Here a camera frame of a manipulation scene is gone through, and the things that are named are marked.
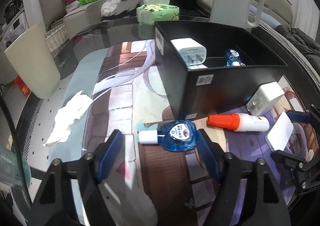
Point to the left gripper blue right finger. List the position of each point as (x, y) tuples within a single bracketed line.
[(224, 168)]

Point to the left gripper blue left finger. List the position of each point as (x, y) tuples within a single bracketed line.
[(97, 167)]

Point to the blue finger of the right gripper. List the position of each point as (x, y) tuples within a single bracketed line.
[(289, 160), (300, 117)]

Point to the white power bank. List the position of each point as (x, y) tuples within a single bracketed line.
[(279, 135)]

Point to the white plug adapter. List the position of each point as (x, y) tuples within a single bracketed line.
[(264, 99)]

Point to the white glue bottle orange cap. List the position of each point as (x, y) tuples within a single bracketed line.
[(239, 122)]

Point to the blue eye drop bottle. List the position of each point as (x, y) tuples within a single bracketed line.
[(232, 58), (175, 136)]

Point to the black cardboard box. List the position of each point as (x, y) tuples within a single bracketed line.
[(216, 88)]

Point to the white square charger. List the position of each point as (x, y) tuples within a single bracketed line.
[(191, 51)]

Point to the crumpled white tissue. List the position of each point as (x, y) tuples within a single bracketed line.
[(65, 117)]

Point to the green white carton box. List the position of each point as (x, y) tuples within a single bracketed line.
[(9, 172)]

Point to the anime printed desk mat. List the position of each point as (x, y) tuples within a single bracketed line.
[(172, 172)]

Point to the light blue pillow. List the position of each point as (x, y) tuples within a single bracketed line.
[(265, 17)]

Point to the red gift box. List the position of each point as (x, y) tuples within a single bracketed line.
[(25, 90)]

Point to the cream tumbler cup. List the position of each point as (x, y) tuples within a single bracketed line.
[(31, 58)]

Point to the white woven basket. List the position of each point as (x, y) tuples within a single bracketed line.
[(56, 37)]

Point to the white electric kettle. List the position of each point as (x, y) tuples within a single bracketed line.
[(235, 13)]

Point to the white washing machine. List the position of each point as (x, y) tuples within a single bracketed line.
[(16, 27)]

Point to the white clothes pile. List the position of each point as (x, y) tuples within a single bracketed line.
[(108, 7)]

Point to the grey throw pillow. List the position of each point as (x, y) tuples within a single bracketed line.
[(52, 11)]

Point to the green tissue pack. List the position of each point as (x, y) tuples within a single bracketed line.
[(149, 14)]

